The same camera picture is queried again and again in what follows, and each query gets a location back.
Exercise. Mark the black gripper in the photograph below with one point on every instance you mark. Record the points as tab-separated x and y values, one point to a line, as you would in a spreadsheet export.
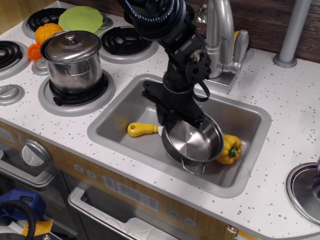
173	106

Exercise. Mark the shallow steel pan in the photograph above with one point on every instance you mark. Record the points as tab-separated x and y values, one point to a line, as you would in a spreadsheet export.
194	147

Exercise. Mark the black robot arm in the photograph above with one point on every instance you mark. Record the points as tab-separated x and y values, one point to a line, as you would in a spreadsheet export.
167	23

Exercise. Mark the yellow toy bell pepper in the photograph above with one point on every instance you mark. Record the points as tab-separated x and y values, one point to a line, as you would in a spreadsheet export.
232	150

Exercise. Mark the back right stove burner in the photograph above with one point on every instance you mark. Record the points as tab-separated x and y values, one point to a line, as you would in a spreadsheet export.
123	45

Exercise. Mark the stove burner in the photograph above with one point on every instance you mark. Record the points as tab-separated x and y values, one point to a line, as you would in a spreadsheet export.
65	104
40	18
13	58
123	45

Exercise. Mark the silver toy faucet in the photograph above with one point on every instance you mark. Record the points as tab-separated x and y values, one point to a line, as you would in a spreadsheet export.
226	50

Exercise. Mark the front right stove burner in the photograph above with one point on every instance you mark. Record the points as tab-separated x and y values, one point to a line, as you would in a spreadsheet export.
65	104

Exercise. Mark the steel pot with lid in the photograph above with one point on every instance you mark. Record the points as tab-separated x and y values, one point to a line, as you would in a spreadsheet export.
72	60

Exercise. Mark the light green plastic plate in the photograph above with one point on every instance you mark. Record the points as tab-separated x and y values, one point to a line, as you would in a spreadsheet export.
81	18

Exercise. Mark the grey vertical pole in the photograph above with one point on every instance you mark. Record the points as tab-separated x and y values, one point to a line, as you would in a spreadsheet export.
286	57

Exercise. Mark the grey centre stove knob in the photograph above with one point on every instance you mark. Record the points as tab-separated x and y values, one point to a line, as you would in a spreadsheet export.
39	68

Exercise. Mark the grey stove knob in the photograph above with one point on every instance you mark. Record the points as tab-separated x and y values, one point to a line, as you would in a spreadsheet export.
39	68
11	94

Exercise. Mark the silver oven dial knob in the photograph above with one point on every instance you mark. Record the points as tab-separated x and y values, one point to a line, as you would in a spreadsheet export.
34	154

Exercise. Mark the small orange toy piece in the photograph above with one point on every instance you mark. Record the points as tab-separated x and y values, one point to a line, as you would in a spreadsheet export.
33	52

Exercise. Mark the orange toy pumpkin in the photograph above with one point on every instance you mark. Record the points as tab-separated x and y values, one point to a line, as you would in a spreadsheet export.
46	31

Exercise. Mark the blue object lower left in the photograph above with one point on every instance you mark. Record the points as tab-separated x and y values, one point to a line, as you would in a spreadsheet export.
33	199

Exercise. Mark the back left stove burner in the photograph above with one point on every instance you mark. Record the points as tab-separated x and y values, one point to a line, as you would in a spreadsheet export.
40	18

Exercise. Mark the front left stove burner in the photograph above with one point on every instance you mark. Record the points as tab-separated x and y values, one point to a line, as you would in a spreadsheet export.
13	58

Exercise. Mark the purple toy eggplant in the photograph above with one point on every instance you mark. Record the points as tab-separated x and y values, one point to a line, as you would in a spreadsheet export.
316	181

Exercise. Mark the yellow handled toy knife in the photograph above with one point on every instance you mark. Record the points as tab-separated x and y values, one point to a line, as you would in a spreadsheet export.
137	129

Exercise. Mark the grey dishwasher door handle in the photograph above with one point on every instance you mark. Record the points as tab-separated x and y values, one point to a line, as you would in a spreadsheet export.
133	229

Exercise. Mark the grey oven door handle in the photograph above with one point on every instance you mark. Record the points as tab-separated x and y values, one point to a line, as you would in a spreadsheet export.
40	182

